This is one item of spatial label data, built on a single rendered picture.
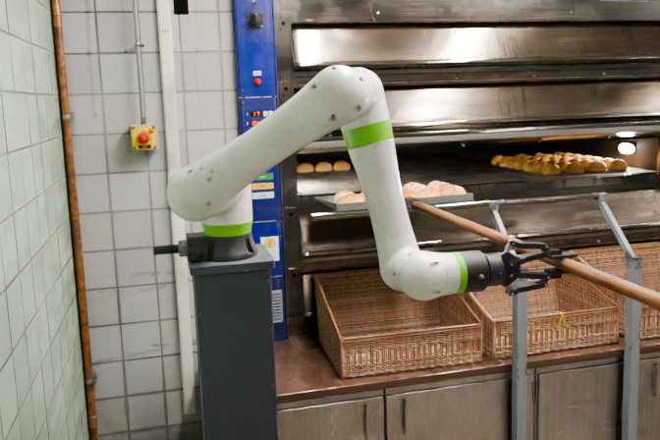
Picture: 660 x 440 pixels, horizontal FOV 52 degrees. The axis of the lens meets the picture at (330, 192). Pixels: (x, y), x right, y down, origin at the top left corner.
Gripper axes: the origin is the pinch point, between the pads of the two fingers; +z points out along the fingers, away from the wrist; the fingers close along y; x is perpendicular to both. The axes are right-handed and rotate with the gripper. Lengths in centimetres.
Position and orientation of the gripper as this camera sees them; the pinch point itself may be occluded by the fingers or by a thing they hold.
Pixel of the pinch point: (561, 262)
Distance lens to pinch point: 167.1
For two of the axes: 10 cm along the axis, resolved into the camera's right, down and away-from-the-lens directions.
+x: 2.5, 1.3, -9.6
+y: 0.2, 9.9, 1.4
